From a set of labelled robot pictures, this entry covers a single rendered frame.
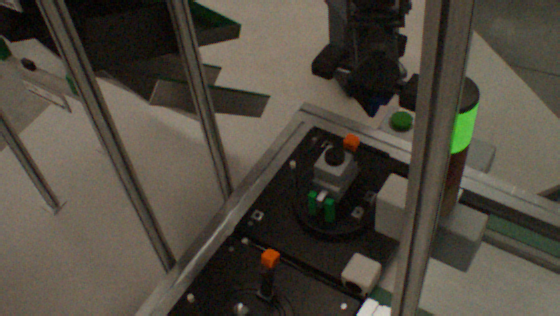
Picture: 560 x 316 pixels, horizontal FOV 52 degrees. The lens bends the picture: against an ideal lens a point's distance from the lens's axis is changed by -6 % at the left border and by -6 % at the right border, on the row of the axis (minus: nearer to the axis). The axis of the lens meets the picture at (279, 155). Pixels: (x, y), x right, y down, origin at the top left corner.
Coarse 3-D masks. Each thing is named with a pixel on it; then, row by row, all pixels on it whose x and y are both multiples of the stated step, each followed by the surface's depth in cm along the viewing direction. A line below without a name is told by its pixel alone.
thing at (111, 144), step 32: (64, 32) 61; (192, 32) 80; (64, 64) 107; (192, 64) 83; (96, 96) 69; (192, 96) 89; (0, 128) 98; (96, 128) 73; (32, 160) 106; (128, 160) 79; (224, 160) 101; (128, 192) 83; (224, 192) 107; (160, 256) 96
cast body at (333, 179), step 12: (324, 156) 89; (336, 156) 88; (348, 156) 89; (324, 168) 88; (336, 168) 88; (348, 168) 89; (324, 180) 90; (336, 180) 88; (348, 180) 91; (324, 192) 90; (336, 192) 89
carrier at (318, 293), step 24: (216, 264) 93; (240, 264) 92; (192, 288) 90; (216, 288) 90; (240, 288) 88; (288, 288) 89; (312, 288) 89; (168, 312) 88; (192, 312) 88; (216, 312) 85; (240, 312) 79; (264, 312) 85; (288, 312) 84; (312, 312) 86; (336, 312) 86
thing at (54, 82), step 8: (168, 56) 86; (176, 56) 85; (8, 64) 76; (16, 64) 75; (24, 72) 75; (32, 72) 73; (40, 72) 73; (40, 80) 73; (48, 80) 72; (56, 80) 72; (64, 80) 72; (56, 88) 72; (64, 88) 71; (72, 96) 71
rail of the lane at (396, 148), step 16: (304, 112) 114; (320, 112) 112; (320, 128) 110; (336, 128) 109; (352, 128) 109; (368, 128) 109; (368, 144) 106; (384, 144) 107; (400, 144) 106; (400, 160) 104
